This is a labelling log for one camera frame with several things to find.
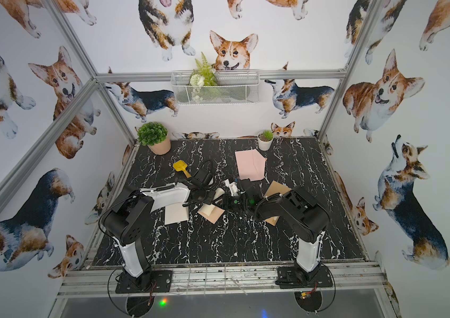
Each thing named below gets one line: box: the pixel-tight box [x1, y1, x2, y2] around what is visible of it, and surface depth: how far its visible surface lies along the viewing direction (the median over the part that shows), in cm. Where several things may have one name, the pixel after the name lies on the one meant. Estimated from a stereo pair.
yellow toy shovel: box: [172, 159, 192, 179], surface depth 109 cm
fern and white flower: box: [189, 52, 219, 103], surface depth 85 cm
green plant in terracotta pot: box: [136, 121, 172, 156], surface depth 105 cm
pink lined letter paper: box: [196, 204, 226, 224], surface depth 90 cm
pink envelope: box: [234, 148, 268, 182], surface depth 112 cm
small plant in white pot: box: [257, 129, 274, 152], surface depth 115 cm
